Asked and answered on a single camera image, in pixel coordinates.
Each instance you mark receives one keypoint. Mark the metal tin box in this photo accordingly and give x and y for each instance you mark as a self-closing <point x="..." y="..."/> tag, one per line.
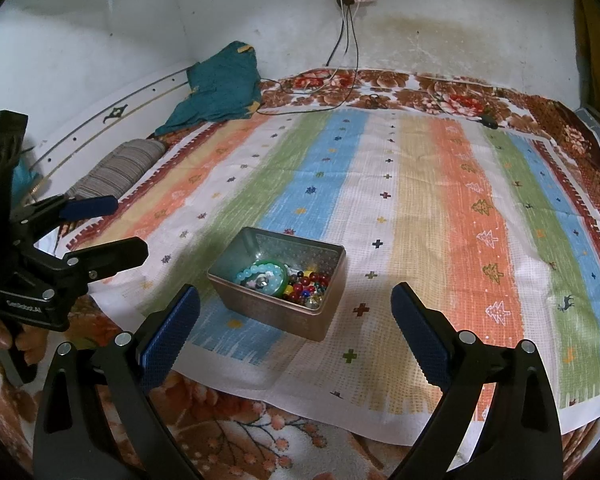
<point x="300" y="321"/>

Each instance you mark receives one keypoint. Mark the striped colourful tablecloth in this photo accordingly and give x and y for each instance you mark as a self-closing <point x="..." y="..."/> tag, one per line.
<point x="230" y="435"/>

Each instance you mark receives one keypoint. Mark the striped colourful cloth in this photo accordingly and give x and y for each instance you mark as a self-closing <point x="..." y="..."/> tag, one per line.
<point x="455" y="210"/>

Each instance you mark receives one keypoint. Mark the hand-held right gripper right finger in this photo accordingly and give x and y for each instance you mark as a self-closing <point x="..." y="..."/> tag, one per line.
<point x="420" y="332"/>

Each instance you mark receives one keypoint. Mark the green jade bangle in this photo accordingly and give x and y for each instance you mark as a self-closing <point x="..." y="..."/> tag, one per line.
<point x="271" y="261"/>

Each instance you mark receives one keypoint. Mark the yellow cloth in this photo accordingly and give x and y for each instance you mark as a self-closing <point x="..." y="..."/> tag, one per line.
<point x="590" y="35"/>

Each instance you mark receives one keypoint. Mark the white bed headboard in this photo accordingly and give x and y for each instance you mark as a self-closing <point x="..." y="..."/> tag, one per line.
<point x="105" y="95"/>

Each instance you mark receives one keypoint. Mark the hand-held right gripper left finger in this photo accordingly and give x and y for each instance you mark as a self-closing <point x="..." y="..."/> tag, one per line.
<point x="170" y="335"/>

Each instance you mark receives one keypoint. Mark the teal cloth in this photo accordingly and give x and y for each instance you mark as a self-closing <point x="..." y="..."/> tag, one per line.
<point x="220" y="85"/>

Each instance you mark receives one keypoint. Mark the black charger plug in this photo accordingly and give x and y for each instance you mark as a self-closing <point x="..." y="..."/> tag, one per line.
<point x="490" y="122"/>

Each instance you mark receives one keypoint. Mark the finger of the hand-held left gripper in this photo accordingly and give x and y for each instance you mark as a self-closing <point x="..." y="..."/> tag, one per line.
<point x="95" y="205"/>
<point x="115" y="252"/>

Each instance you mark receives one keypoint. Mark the grey striped pillow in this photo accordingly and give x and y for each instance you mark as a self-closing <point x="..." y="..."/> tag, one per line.
<point x="115" y="165"/>

